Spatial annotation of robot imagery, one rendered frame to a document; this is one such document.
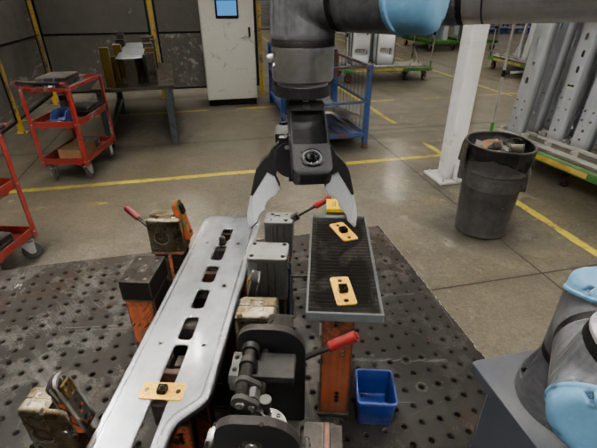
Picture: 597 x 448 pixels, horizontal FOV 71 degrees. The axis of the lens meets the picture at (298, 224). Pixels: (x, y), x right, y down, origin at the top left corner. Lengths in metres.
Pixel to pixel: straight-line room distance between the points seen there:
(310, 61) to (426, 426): 0.96
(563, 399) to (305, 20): 0.48
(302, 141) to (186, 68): 7.47
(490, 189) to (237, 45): 4.91
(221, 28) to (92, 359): 6.10
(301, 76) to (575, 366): 0.44
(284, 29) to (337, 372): 0.79
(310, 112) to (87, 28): 7.58
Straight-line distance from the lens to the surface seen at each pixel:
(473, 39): 4.13
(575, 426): 0.57
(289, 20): 0.50
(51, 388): 0.83
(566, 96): 5.09
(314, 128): 0.50
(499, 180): 3.23
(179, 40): 7.89
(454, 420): 1.24
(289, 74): 0.51
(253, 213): 0.58
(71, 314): 1.64
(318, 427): 0.71
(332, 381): 1.09
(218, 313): 1.01
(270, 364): 0.68
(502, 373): 0.81
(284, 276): 1.01
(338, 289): 0.81
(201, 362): 0.91
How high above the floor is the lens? 1.66
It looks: 29 degrees down
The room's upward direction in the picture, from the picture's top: straight up
